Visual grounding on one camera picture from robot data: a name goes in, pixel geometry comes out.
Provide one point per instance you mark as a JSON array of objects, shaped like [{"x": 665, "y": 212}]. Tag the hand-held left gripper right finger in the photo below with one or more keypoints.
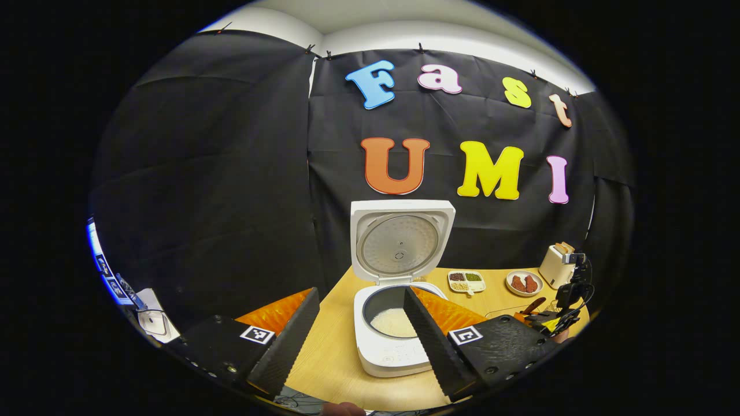
[{"x": 433, "y": 346}]

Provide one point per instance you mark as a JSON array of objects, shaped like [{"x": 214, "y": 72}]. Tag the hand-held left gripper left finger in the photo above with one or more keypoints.
[{"x": 289, "y": 346}]

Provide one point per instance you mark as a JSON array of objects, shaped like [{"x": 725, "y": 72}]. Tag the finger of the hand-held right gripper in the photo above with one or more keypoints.
[
  {"x": 546, "y": 315},
  {"x": 563, "y": 329}
]

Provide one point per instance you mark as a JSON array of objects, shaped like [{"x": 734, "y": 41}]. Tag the white rice heap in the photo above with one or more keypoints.
[{"x": 390, "y": 322}]

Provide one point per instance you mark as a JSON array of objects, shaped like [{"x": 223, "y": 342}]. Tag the white rice cooker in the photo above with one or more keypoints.
[{"x": 399, "y": 242}]

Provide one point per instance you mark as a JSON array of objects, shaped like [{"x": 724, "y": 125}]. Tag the white toaster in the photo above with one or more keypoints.
[{"x": 554, "y": 271}]

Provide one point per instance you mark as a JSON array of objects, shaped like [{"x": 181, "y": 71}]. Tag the brown meat piece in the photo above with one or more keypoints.
[
  {"x": 531, "y": 284},
  {"x": 518, "y": 283}
]

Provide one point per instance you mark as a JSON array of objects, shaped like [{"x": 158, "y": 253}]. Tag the white round plate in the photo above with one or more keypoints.
[{"x": 510, "y": 292}]

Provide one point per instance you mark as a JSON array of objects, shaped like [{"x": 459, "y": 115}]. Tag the toast slice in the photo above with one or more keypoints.
[
  {"x": 569, "y": 246},
  {"x": 559, "y": 249}
]

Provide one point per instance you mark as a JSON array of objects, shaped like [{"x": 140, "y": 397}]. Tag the white compartment dish with beans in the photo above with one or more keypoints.
[{"x": 465, "y": 282}]

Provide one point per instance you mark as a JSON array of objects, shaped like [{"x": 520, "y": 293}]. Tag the bright display screen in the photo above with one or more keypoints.
[{"x": 110, "y": 271}]

